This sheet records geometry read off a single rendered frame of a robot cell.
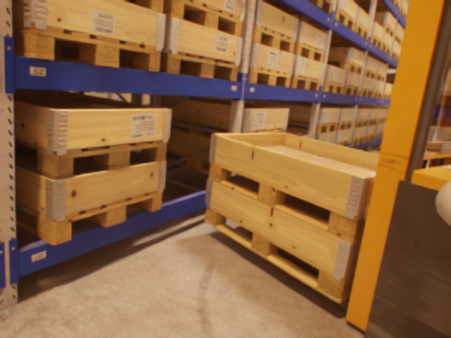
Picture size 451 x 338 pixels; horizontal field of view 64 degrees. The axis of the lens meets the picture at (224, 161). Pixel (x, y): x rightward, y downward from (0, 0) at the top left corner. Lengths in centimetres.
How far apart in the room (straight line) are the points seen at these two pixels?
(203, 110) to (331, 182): 185
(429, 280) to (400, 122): 68
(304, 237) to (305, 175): 35
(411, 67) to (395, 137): 31
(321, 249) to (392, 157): 62
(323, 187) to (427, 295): 67
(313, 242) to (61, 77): 153
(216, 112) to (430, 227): 221
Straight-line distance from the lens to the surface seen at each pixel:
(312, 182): 200
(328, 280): 207
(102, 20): 201
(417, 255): 178
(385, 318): 195
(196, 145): 354
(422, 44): 179
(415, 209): 174
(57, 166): 190
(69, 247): 215
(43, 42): 183
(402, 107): 179
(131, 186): 224
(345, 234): 194
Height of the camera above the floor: 117
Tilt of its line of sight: 12 degrees down
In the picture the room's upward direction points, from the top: 6 degrees clockwise
